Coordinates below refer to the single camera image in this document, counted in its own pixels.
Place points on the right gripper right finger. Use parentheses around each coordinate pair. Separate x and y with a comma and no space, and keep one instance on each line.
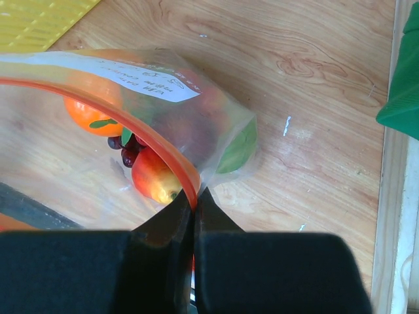
(271,272)

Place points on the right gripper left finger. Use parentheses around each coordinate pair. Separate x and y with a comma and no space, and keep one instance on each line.
(145,270)

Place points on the green cabbage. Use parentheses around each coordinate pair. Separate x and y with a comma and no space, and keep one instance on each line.
(240,150)

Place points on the purple grape bunch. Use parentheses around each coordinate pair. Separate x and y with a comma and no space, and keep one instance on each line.
(129,151)

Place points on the red lychee with leaves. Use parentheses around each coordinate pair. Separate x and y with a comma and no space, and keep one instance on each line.
(121,136)

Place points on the clear zip top bag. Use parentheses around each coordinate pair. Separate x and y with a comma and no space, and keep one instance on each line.
(47,153)

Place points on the green tank top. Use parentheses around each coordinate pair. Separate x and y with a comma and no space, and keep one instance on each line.
(401,110)

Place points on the wooden clothes rack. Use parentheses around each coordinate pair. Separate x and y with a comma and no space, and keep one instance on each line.
(395,264)

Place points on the yellow plastic basket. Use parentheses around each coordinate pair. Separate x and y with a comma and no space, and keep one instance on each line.
(34,26)

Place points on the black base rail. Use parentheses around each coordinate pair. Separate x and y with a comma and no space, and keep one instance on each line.
(21,207)

